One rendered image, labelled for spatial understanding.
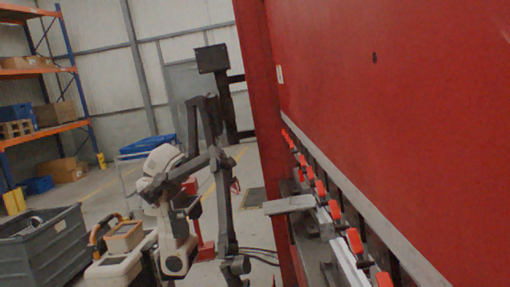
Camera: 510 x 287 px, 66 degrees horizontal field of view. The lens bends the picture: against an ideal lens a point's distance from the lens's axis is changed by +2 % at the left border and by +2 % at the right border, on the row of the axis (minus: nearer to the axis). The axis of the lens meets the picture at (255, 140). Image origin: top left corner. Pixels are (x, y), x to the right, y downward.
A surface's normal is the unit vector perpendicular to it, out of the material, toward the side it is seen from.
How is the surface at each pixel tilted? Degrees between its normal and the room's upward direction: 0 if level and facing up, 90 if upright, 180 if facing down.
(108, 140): 90
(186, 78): 90
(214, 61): 90
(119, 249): 92
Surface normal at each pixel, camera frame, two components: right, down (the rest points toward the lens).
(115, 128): -0.17, 0.21
